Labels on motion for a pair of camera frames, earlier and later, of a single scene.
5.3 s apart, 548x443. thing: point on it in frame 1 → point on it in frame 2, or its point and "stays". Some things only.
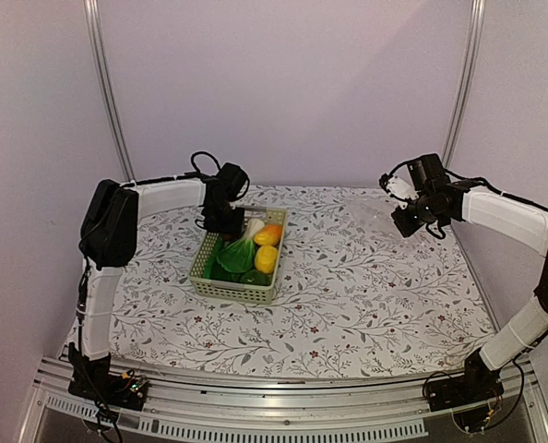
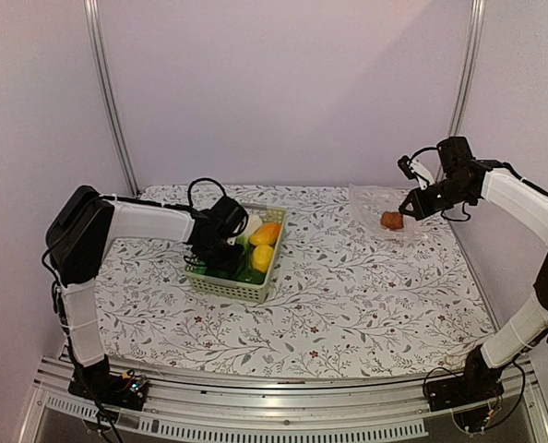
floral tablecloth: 353,295 stays
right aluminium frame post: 467,80 stays
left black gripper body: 222,220 → 220,257
